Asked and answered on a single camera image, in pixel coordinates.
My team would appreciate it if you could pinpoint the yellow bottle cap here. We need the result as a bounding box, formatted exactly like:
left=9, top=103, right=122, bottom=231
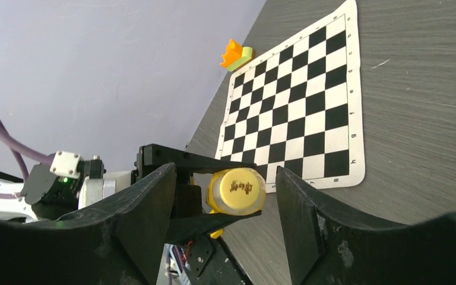
left=219, top=168, right=266, bottom=216

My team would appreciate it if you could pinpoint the yellow juice bottle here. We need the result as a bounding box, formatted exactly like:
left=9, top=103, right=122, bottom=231
left=206, top=168, right=267, bottom=240

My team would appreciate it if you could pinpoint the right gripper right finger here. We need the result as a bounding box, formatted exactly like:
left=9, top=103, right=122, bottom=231
left=276, top=167, right=456, bottom=284

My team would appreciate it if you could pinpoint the orange green block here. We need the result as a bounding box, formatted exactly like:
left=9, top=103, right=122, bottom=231
left=220, top=39, right=255, bottom=72

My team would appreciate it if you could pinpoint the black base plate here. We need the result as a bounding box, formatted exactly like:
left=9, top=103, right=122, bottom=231
left=165, top=235, right=253, bottom=285

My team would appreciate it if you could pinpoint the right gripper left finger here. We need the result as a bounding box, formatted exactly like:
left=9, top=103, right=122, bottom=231
left=0, top=163, right=176, bottom=284

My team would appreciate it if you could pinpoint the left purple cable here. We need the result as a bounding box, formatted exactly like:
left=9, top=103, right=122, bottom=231
left=0, top=85, right=56, bottom=200

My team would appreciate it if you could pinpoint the black white chessboard mat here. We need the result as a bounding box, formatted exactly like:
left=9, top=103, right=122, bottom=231
left=216, top=1, right=366, bottom=192

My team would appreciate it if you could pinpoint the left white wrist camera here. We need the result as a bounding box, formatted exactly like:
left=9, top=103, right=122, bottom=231
left=50, top=151, right=83, bottom=179

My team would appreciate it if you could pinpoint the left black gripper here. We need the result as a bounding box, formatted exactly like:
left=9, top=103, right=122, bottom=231
left=131, top=144, right=262, bottom=245

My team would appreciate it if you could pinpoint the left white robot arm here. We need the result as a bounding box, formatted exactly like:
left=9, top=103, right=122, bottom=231
left=0, top=144, right=266, bottom=245

